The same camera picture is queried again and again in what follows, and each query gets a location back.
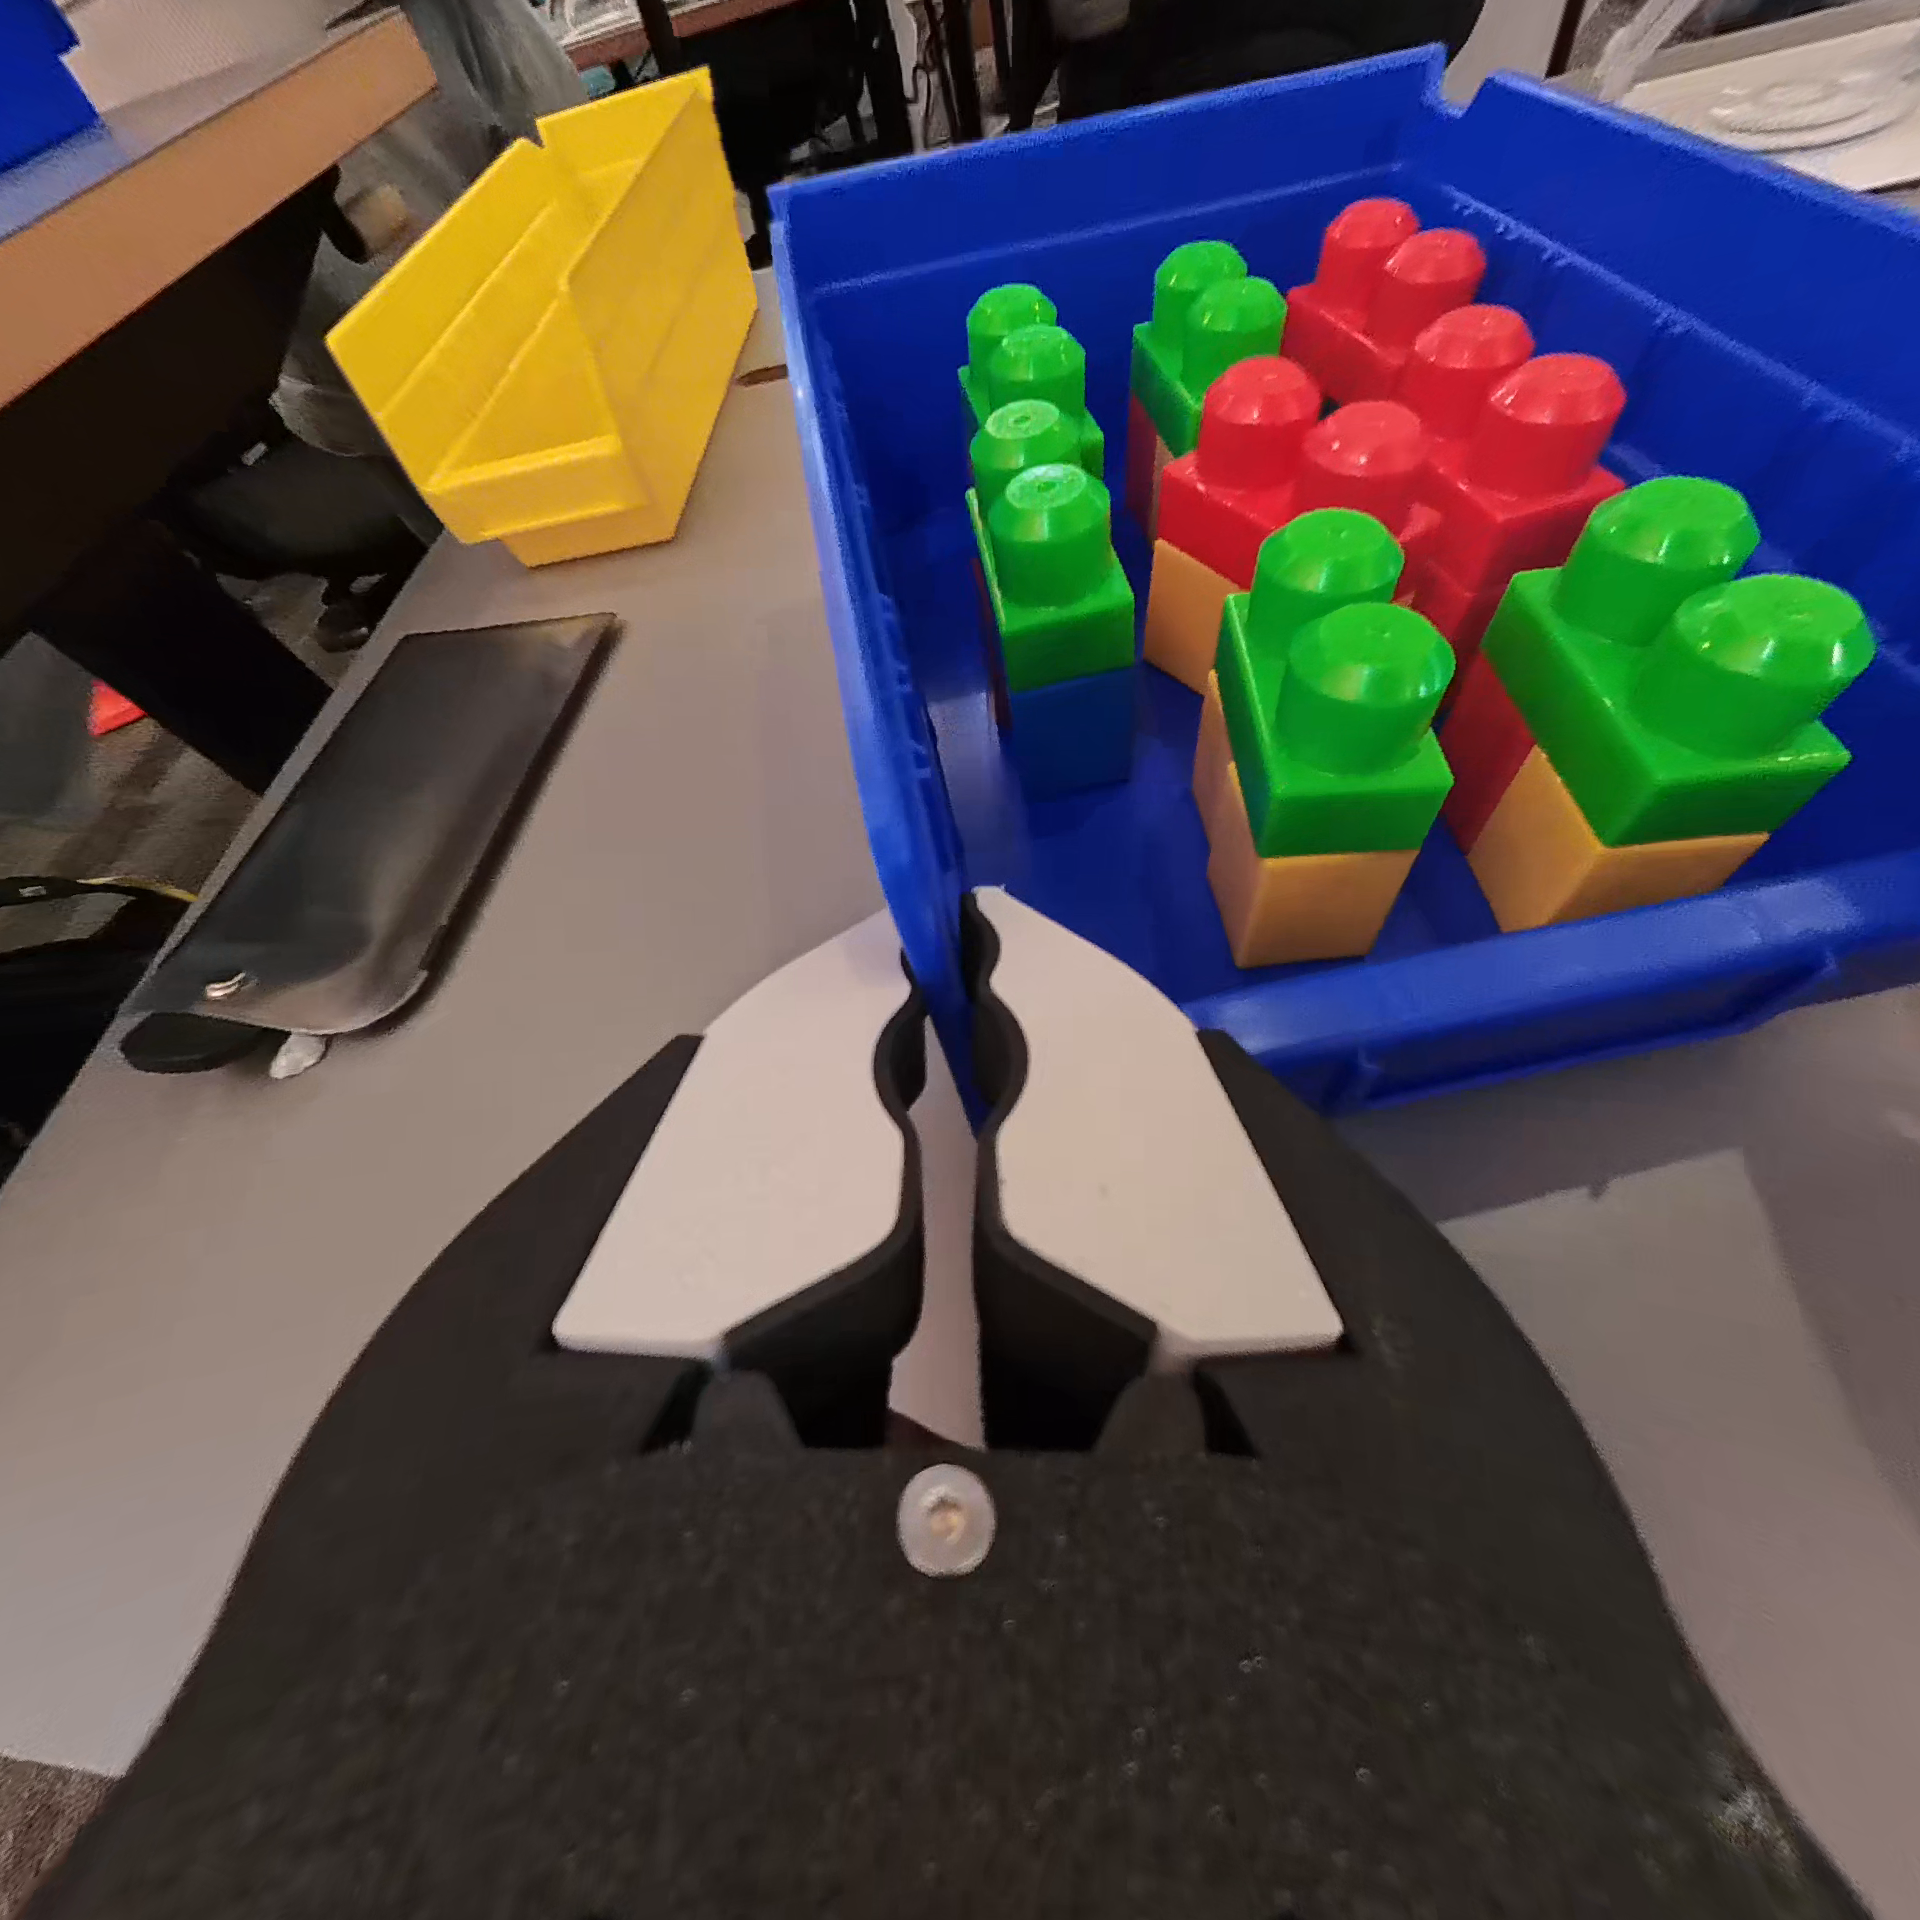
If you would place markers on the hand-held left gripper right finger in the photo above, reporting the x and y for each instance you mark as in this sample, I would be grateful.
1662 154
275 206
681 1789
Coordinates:
1171 1201

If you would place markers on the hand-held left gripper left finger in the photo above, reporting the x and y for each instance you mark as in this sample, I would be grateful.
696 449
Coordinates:
721 1201

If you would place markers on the cluster of toy blocks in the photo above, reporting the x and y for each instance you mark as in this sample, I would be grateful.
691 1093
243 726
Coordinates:
1321 721

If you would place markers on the blue plastic bin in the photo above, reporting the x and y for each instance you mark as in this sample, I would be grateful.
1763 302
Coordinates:
36 90
870 450

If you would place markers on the wooden side table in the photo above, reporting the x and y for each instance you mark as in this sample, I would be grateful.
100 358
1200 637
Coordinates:
180 180

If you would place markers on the yellow plastic bin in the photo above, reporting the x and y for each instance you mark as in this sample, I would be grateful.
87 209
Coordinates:
540 331

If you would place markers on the black flat panel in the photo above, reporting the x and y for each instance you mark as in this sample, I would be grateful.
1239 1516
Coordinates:
391 811

